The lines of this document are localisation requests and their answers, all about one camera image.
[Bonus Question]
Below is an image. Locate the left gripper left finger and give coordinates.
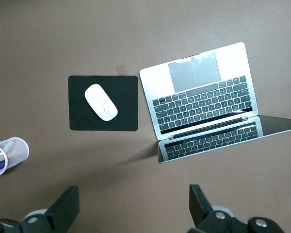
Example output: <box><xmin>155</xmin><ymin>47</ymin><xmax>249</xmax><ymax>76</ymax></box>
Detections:
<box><xmin>19</xmin><ymin>186</ymin><xmax>80</xmax><ymax>233</ymax></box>

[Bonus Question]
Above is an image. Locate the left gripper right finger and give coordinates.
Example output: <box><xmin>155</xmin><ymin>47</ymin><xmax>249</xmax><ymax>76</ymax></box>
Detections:
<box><xmin>188</xmin><ymin>184</ymin><xmax>284</xmax><ymax>233</ymax></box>

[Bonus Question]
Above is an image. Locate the white computer mouse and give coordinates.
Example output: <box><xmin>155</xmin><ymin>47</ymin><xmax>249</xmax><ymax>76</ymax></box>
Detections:
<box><xmin>84</xmin><ymin>83</ymin><xmax>118</xmax><ymax>122</ymax></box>

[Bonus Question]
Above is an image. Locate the black mouse pad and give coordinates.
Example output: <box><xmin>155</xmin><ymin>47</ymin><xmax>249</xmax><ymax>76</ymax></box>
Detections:
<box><xmin>67</xmin><ymin>75</ymin><xmax>139</xmax><ymax>133</ymax></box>

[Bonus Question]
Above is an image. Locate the silver laptop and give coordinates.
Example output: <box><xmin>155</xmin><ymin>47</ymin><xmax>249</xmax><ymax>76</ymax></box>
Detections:
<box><xmin>139</xmin><ymin>42</ymin><xmax>291</xmax><ymax>164</ymax></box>

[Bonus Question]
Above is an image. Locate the pink mesh pen cup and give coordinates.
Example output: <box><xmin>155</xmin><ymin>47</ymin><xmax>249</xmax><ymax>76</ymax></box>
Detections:
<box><xmin>0</xmin><ymin>137</ymin><xmax>30</xmax><ymax>179</ymax></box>

